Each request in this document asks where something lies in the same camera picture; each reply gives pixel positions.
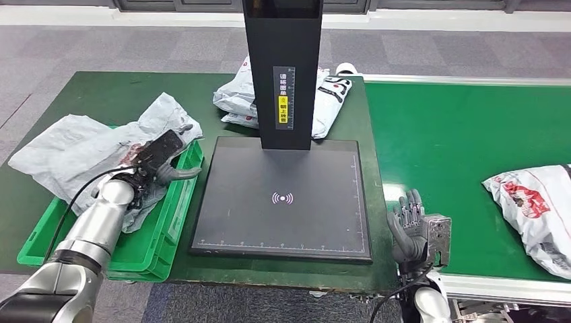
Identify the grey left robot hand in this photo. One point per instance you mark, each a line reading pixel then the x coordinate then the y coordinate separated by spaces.
pixel 178 174

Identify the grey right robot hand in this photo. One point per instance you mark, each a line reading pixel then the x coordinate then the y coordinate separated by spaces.
pixel 408 236

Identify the white parcel red dot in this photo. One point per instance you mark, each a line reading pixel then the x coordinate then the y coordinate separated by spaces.
pixel 165 116

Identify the white parcel red print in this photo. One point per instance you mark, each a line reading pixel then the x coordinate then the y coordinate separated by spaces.
pixel 67 147

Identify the white parcel bold black logo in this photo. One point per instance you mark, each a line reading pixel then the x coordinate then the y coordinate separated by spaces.
pixel 535 223

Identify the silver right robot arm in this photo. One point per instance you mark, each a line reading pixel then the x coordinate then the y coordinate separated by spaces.
pixel 430 305

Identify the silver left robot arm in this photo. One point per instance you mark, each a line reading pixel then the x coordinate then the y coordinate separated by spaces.
pixel 93 227

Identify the flat white parcel bag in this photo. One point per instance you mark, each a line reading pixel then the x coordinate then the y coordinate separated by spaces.
pixel 240 120

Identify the black inbound scanner machine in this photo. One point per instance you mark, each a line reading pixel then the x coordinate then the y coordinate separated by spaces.
pixel 312 200

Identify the green conveyor belt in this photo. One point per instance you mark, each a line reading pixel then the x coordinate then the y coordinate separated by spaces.
pixel 446 133

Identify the white parcel black print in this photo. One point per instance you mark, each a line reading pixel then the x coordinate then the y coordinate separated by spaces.
pixel 329 109

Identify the white conveyor roller end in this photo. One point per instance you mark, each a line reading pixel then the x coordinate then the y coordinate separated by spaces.
pixel 346 68

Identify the green plastic crate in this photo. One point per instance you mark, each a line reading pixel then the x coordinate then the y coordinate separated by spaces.
pixel 134 254

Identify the black yellow label sticker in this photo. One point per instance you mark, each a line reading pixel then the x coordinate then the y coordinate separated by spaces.
pixel 283 89

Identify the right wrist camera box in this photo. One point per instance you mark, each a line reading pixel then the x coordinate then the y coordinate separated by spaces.
pixel 438 238

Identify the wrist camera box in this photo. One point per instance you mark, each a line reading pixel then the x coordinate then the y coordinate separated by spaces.
pixel 438 238
pixel 158 151

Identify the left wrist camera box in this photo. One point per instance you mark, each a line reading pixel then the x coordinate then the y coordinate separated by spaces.
pixel 158 151

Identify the white plastic table bracket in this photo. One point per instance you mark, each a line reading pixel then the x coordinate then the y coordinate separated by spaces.
pixel 318 294

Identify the aluminium conveyor frame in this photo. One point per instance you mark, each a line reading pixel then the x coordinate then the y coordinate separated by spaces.
pixel 490 81

